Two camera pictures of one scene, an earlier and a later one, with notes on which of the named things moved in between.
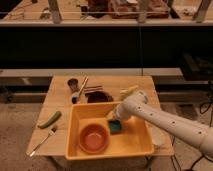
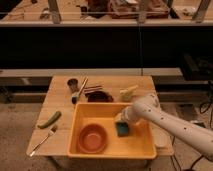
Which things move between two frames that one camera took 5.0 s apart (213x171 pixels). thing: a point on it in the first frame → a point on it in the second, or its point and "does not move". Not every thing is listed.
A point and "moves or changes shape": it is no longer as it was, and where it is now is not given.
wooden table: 49,136 does not move
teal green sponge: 115,126 → 122,129
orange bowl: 94,138 does not move
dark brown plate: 98,96 does not move
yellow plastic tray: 134,140 moves or changes shape
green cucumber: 51,120 does not move
